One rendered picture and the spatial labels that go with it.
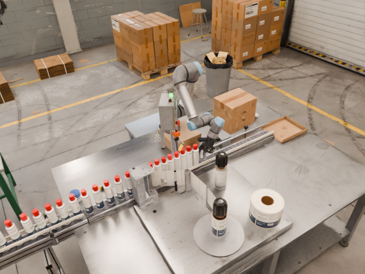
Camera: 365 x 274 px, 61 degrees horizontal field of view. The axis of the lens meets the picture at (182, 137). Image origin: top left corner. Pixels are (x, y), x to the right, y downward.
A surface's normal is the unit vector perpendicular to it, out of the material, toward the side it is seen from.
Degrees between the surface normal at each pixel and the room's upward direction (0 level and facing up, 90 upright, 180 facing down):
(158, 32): 90
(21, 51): 90
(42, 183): 0
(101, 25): 90
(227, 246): 0
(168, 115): 90
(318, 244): 1
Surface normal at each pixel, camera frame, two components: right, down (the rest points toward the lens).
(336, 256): -0.04, -0.80
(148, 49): 0.56, 0.47
